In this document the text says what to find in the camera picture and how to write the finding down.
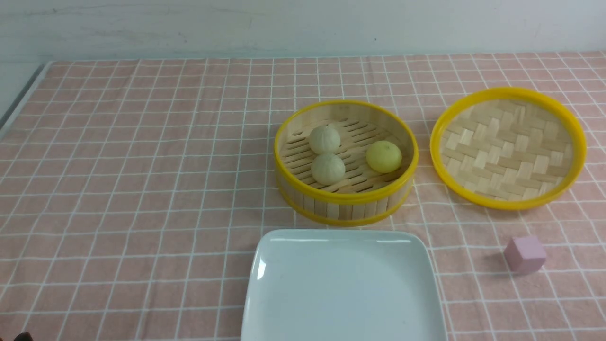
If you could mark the white steamed bun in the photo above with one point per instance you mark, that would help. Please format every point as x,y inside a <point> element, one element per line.
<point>324,139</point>
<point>328,169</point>

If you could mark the yellow steamed bun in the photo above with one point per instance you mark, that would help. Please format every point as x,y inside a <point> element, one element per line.
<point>383,157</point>

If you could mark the white square plate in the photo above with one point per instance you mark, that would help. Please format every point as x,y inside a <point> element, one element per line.
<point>342,285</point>

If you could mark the bamboo steamer basket yellow rim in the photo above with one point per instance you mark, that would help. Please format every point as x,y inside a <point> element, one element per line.
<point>364,196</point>

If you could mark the pink checkered tablecloth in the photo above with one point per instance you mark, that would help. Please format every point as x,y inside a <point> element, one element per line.
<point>133,194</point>

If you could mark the woven bamboo steamer lid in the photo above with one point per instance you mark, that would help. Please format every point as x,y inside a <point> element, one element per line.
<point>508,148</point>

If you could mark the pink cube block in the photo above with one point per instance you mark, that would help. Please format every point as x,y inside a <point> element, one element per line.
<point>525,255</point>

